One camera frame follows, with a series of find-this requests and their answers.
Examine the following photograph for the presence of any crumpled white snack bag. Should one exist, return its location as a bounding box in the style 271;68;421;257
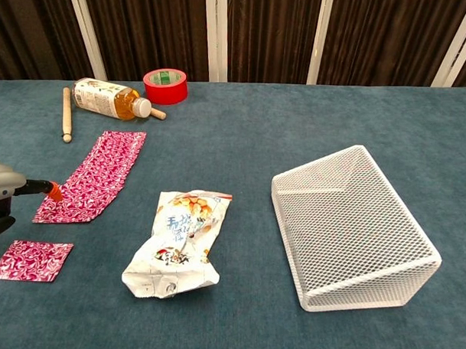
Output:
120;186;234;302

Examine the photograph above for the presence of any blue velvet table cloth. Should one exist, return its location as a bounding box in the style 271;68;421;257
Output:
0;70;466;349

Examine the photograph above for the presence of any dark brown curtain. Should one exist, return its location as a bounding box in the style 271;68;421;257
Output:
0;0;466;98

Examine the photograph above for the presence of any long wooden stick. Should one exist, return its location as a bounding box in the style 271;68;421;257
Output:
60;86;75;145

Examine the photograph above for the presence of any pink patterned packet strip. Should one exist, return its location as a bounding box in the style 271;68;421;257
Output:
31;127;148;228

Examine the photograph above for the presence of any white frame post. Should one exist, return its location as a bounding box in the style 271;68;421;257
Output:
430;0;466;90
306;0;336;86
202;0;231;84
63;0;111;82

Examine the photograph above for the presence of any white wire mesh basket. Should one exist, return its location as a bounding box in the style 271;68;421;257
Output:
266;141;448;318

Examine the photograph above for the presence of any red tape roll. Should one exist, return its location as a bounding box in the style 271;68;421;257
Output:
142;67;190;106

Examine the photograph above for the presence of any tea bottle with label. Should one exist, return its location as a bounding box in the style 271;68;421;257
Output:
70;77;155;122

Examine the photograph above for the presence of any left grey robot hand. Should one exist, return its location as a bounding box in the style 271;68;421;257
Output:
0;157;66;246

